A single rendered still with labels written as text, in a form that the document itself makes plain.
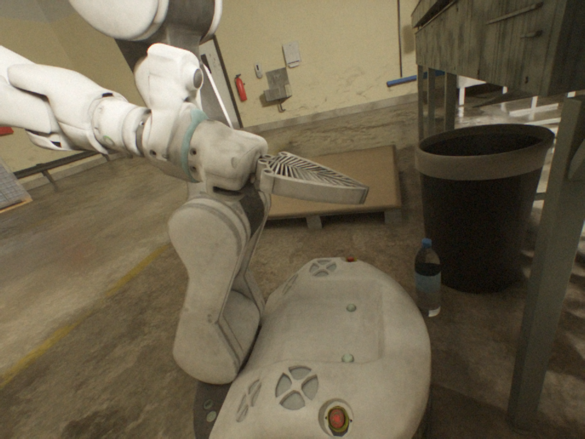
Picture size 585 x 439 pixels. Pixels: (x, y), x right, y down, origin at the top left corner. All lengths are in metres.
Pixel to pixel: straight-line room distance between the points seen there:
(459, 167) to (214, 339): 0.89
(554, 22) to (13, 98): 0.70
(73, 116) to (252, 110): 7.08
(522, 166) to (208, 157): 0.96
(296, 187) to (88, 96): 0.24
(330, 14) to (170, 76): 6.56
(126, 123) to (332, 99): 6.55
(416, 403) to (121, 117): 0.69
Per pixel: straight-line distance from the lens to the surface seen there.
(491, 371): 1.16
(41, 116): 0.44
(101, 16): 0.57
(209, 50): 7.72
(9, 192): 6.85
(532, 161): 1.12
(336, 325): 0.84
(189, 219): 0.58
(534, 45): 0.68
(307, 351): 0.80
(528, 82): 0.68
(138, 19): 0.53
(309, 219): 1.89
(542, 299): 0.72
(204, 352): 0.84
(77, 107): 0.40
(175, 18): 0.57
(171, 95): 0.34
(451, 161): 1.06
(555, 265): 0.68
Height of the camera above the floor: 0.92
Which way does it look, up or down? 26 degrees down
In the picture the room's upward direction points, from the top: 14 degrees counter-clockwise
